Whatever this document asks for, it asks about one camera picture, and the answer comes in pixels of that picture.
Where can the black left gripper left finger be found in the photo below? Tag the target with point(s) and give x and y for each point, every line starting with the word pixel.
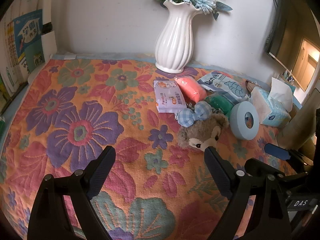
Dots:
pixel 49 218

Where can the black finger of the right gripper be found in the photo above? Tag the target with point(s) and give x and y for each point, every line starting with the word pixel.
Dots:
pixel 259 171
pixel 282 153

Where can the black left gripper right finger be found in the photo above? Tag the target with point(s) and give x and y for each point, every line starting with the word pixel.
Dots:
pixel 265 221

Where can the light blue tape roll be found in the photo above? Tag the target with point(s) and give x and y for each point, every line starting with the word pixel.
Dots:
pixel 244 121

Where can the brown plush bear with bow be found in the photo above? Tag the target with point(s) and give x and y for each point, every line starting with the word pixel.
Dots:
pixel 200 126

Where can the Dafi blue white bag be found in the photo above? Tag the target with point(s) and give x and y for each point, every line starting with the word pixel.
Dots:
pixel 225 86

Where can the green soft pack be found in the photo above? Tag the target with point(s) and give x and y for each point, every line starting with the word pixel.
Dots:
pixel 220 103

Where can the orange pink soft pack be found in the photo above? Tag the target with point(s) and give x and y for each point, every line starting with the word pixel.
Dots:
pixel 191 88

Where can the purple wet wipes pack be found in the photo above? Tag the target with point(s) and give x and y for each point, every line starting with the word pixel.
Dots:
pixel 169 98

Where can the blue tissue box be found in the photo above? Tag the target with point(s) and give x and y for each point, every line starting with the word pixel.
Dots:
pixel 273 107

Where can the pen holder cup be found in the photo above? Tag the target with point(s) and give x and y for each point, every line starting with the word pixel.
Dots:
pixel 287 78

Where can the floral woven table cloth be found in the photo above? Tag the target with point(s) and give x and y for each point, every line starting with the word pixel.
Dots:
pixel 71 112

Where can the white ribbed ceramic vase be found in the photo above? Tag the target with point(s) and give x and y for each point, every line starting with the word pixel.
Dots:
pixel 174 46

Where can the white books stack upright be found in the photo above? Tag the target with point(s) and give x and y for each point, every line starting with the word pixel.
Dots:
pixel 15 71

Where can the white pole lamp stand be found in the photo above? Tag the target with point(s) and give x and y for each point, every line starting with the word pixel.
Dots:
pixel 47 38

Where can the black wall television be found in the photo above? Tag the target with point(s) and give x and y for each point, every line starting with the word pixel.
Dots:
pixel 293 24

